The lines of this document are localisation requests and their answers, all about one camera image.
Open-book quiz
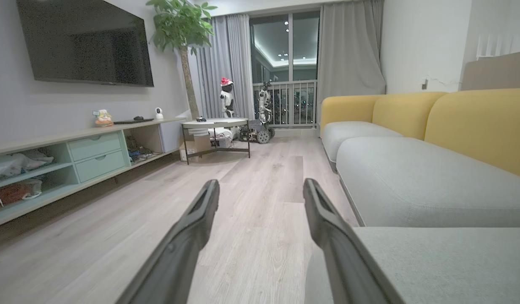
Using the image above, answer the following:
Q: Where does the round white coffee table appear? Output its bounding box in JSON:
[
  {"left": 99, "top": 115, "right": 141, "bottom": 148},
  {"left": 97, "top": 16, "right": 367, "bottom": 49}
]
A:
[{"left": 181, "top": 118, "right": 251, "bottom": 165}]

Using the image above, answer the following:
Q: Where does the orange bag in cabinet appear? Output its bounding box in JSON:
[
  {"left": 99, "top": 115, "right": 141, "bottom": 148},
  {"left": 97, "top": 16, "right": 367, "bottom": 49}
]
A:
[{"left": 0, "top": 179, "right": 43, "bottom": 212}]

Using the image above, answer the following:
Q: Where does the cable clutter in cabinet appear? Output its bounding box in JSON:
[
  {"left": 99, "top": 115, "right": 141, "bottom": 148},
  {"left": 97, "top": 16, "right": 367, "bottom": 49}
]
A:
[{"left": 125, "top": 136, "right": 159, "bottom": 163}]

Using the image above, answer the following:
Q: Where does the black wall-mounted television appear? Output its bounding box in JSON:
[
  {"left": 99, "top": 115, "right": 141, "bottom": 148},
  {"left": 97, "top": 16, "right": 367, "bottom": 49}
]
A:
[{"left": 16, "top": 0, "right": 155, "bottom": 88}]

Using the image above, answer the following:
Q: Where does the cardboard box under table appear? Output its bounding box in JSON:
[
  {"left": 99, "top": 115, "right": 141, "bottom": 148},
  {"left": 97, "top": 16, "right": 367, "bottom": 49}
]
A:
[{"left": 179, "top": 134, "right": 212, "bottom": 162}]

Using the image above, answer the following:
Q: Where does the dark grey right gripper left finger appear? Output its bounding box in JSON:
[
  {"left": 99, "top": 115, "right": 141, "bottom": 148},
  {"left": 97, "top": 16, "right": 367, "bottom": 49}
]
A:
[{"left": 116, "top": 179, "right": 221, "bottom": 304}]

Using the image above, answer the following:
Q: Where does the tall green potted tree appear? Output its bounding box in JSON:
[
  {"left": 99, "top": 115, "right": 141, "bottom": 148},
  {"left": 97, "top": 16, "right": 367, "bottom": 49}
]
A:
[{"left": 146, "top": 0, "right": 218, "bottom": 120}]

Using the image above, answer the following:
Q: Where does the white balcony railing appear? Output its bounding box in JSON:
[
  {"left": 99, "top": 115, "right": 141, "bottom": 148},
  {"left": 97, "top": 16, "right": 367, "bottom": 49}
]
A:
[{"left": 253, "top": 79, "right": 318, "bottom": 128}]

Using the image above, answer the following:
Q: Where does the yellow and grey sofa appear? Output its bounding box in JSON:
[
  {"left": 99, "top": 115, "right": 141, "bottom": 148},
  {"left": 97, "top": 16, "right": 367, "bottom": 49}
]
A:
[{"left": 304, "top": 87, "right": 520, "bottom": 304}]

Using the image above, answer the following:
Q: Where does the white robot on wheeled base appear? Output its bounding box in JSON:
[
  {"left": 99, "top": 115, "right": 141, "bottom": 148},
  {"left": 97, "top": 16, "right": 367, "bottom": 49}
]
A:
[{"left": 239, "top": 81, "right": 276, "bottom": 144}]

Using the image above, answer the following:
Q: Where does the wood and mint TV cabinet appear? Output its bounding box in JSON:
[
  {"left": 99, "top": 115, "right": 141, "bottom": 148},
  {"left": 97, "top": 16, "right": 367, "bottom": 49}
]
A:
[{"left": 0, "top": 117, "right": 188, "bottom": 257}]

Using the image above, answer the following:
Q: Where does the orange and white figurine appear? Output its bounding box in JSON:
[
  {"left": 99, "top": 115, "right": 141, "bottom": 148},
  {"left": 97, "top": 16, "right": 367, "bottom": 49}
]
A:
[{"left": 93, "top": 109, "right": 114, "bottom": 128}]

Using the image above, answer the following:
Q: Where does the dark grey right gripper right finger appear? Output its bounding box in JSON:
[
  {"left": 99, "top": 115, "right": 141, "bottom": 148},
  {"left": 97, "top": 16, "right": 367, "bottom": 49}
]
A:
[{"left": 303, "top": 178, "right": 392, "bottom": 304}]

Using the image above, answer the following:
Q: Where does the white humanoid robot red hat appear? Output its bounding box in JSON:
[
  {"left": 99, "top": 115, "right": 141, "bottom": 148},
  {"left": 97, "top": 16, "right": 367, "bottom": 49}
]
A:
[{"left": 220, "top": 77, "right": 237, "bottom": 119}]

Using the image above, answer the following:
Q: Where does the grey curtain beside sofa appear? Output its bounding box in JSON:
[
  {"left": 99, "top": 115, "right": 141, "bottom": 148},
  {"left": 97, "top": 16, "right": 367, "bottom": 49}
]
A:
[{"left": 316, "top": 0, "right": 387, "bottom": 127}]

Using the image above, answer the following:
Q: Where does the white plastic bag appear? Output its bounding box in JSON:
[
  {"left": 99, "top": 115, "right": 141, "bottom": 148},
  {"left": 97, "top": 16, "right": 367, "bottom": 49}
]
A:
[{"left": 0, "top": 150, "right": 54, "bottom": 183}]

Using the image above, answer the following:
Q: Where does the grey curtain beside tree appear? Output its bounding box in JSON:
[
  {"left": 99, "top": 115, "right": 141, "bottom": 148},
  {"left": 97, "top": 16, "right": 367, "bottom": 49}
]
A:
[{"left": 188, "top": 14, "right": 255, "bottom": 120}]

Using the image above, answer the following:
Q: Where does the white appliance under table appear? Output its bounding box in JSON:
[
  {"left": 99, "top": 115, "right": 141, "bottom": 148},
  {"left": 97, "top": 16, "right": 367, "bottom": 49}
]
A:
[{"left": 208, "top": 126, "right": 241, "bottom": 141}]

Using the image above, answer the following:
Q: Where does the flat black remote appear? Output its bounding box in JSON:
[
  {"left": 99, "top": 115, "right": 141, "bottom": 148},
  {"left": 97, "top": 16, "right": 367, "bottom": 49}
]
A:
[{"left": 113, "top": 116, "right": 155, "bottom": 125}]

